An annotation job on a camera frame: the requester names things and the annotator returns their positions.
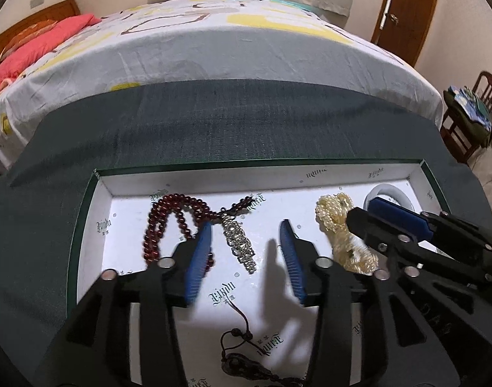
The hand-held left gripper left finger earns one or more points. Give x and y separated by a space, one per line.
197 266

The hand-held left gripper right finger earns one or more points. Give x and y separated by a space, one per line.
293 266

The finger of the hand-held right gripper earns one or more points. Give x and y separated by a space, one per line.
399 215
451 266

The white bangle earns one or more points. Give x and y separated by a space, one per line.
384 188

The shallow green box white lining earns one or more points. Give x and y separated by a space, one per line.
270 201

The pile of clothes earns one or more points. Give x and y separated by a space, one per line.
467 105

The dark grey tablecloth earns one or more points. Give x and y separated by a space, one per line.
229 121

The wooden chair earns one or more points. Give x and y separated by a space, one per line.
489 88

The wooden door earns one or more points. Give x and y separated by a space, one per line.
411 8

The bed with patterned sheet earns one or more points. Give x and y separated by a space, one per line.
189 48

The pink pillow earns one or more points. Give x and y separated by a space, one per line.
28 60

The red patterned pillow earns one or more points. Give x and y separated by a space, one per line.
24 40

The wooden headboard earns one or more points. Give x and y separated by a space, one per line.
48 14

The wall outlet above headboard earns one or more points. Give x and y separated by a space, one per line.
36 2

